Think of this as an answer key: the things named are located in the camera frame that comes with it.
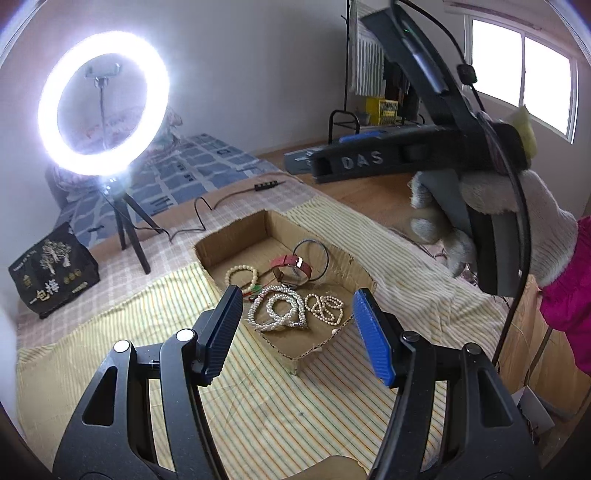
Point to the black coat stand pole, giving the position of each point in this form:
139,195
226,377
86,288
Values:
347,55

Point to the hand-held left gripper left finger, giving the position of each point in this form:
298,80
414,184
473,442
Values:
221,332

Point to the black tube rack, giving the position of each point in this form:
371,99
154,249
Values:
344,113

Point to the floral bedding bundle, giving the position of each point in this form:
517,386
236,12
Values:
173,122

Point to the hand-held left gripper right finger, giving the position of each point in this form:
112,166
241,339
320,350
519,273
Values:
371,337

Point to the person's right hand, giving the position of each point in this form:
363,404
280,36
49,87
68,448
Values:
549,221

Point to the person's right forearm pink sleeve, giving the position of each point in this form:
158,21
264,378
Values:
572,295

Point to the white box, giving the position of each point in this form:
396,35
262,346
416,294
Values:
535,410

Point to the yellow box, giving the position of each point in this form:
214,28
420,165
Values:
382,110

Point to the blue patterned mat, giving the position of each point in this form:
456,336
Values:
194,166

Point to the black snack bag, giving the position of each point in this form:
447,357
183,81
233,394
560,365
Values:
51,272

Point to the thin black bangle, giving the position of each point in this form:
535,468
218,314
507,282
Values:
327,258

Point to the phone clamp holder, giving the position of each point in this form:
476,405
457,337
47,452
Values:
102,71

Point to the cardboard box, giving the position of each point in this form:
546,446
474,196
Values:
249,244

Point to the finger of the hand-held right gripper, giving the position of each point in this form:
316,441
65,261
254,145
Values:
364,136
298,162

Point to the striped yellow cloth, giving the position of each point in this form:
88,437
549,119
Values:
258,415

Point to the window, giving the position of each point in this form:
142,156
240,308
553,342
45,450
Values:
521,60

